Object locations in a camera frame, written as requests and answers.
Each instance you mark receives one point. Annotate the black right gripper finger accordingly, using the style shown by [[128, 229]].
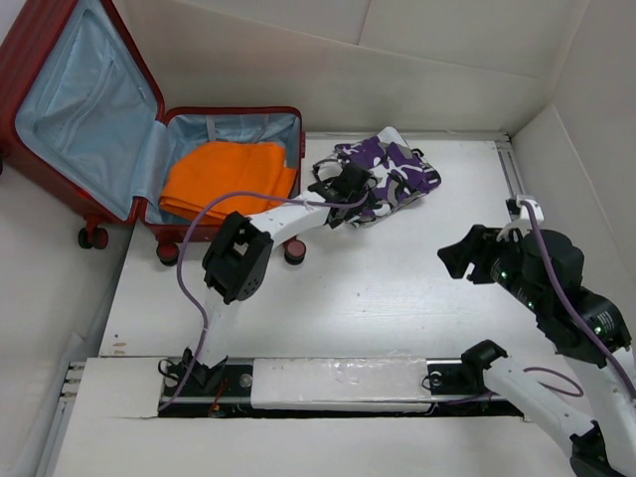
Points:
[[462, 251], [457, 264]]

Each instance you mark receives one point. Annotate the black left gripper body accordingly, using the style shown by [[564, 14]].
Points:
[[351, 212]]

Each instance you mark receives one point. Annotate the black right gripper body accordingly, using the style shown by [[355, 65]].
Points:
[[497, 259]]

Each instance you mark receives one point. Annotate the purple camouflage garment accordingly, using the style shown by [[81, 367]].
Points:
[[402, 173]]

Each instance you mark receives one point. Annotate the orange cloth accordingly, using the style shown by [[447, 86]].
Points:
[[217, 168]]

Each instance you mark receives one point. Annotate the red hard-shell suitcase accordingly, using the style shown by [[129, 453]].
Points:
[[82, 117]]

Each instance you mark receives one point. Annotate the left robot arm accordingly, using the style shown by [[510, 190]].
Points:
[[238, 256]]

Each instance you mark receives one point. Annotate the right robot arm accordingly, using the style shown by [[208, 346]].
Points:
[[542, 270]]

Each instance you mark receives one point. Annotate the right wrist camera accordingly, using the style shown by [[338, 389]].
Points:
[[521, 207]]

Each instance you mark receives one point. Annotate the aluminium side rail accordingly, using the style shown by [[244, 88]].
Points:
[[511, 171]]

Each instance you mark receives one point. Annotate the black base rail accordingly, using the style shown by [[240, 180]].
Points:
[[293, 388]]

